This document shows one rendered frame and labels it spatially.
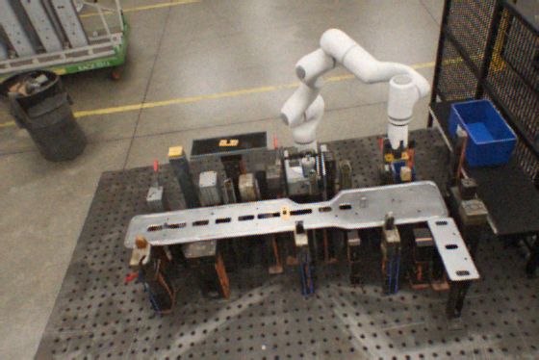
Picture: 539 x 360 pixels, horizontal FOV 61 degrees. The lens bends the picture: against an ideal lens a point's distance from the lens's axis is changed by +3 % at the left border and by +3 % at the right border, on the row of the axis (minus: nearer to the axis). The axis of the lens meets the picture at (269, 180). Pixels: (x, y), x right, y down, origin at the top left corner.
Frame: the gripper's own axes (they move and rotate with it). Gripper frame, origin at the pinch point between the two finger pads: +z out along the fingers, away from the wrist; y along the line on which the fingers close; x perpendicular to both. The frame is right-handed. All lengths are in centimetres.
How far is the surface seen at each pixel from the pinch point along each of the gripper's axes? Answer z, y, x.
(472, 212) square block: 21.4, 15.7, 25.6
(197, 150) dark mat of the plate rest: 11, -32, -84
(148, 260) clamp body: 22, 22, -102
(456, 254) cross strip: 27.2, 30.4, 15.8
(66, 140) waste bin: 108, -197, -243
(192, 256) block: 24, 20, -85
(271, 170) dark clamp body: 20, -20, -51
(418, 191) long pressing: 27.4, -4.5, 11.5
